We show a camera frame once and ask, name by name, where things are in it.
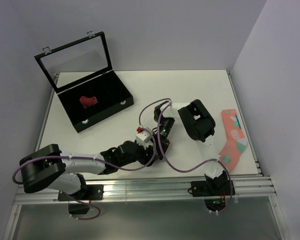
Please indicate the maroon sock with orange cuff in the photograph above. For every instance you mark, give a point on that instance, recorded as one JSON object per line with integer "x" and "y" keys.
{"x": 87, "y": 102}

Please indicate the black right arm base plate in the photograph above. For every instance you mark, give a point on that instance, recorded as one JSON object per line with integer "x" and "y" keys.
{"x": 203, "y": 188}

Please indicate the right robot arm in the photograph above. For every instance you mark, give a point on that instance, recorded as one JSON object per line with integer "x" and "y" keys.
{"x": 200, "y": 127}

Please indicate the aluminium frame rail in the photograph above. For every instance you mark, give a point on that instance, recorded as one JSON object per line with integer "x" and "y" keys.
{"x": 157, "y": 189}

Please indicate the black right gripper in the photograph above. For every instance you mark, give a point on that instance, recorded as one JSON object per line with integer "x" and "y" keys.
{"x": 164, "y": 144}

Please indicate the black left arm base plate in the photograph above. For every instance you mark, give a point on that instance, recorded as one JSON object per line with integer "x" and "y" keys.
{"x": 93, "y": 192}

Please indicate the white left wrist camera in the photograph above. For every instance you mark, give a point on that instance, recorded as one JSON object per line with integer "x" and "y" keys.
{"x": 144, "y": 137}

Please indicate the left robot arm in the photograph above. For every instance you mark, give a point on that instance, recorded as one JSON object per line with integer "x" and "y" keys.
{"x": 51, "y": 168}

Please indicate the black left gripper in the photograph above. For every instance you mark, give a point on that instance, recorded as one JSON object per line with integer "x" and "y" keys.
{"x": 148, "y": 151}

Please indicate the black display case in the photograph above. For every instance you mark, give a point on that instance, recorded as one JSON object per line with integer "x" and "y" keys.
{"x": 83, "y": 68}

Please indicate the pink patterned sock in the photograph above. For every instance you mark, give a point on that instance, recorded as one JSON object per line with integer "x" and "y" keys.
{"x": 236, "y": 141}

